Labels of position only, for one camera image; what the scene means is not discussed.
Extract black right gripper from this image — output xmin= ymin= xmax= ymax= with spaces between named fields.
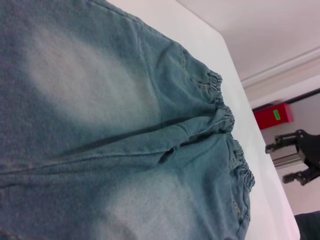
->
xmin=265 ymin=129 xmax=320 ymax=187

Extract blue denim shorts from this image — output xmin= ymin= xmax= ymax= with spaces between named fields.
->
xmin=0 ymin=0 xmax=256 ymax=240

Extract silver aluminium frame profile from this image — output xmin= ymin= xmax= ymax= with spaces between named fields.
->
xmin=271 ymin=144 xmax=308 ymax=171

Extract black wall rail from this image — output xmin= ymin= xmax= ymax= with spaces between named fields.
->
xmin=284 ymin=92 xmax=320 ymax=104

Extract red box with green label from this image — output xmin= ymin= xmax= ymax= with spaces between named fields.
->
xmin=252 ymin=102 xmax=294 ymax=131

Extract white wall cable duct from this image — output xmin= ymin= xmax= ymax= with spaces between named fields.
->
xmin=240 ymin=46 xmax=320 ymax=95

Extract dark bulky object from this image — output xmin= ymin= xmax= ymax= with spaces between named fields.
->
xmin=293 ymin=210 xmax=320 ymax=240

